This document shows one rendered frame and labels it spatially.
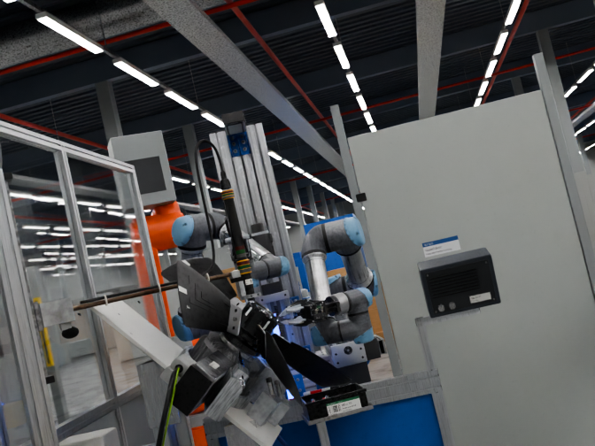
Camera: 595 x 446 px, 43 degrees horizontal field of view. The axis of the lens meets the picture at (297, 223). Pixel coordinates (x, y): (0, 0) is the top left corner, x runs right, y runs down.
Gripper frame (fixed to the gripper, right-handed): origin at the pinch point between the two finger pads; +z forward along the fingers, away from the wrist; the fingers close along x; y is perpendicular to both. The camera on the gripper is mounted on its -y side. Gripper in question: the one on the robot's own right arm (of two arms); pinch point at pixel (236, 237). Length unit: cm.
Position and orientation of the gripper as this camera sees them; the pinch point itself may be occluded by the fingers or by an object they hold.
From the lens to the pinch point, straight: 249.8
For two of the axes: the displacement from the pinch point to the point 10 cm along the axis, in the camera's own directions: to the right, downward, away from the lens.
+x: -9.7, 2.2, -0.7
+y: 2.3, 9.7, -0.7
